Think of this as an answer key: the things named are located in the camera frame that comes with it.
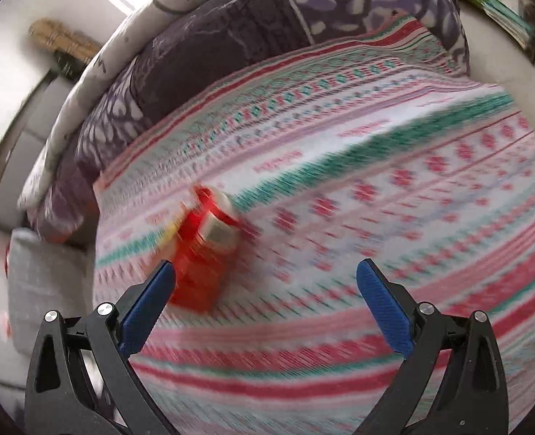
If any dark patterned pillow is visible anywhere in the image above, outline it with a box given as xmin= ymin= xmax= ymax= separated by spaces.
xmin=18 ymin=0 xmax=472 ymax=243

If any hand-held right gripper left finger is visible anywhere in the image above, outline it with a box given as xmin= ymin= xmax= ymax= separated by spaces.
xmin=25 ymin=259 xmax=177 ymax=435

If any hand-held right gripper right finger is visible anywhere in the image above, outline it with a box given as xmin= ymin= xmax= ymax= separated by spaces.
xmin=353 ymin=258 xmax=509 ymax=435

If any brown wicker basket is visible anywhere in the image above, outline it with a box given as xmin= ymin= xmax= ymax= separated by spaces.
xmin=28 ymin=18 xmax=102 ymax=80

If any bookshelf with books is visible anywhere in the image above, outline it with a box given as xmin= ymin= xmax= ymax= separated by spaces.
xmin=446 ymin=0 xmax=535 ymax=53

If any patterned knit blanket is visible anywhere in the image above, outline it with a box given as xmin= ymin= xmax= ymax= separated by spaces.
xmin=92 ymin=16 xmax=535 ymax=435

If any grey pillow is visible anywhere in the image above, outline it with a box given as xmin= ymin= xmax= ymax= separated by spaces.
xmin=7 ymin=229 xmax=98 ymax=359

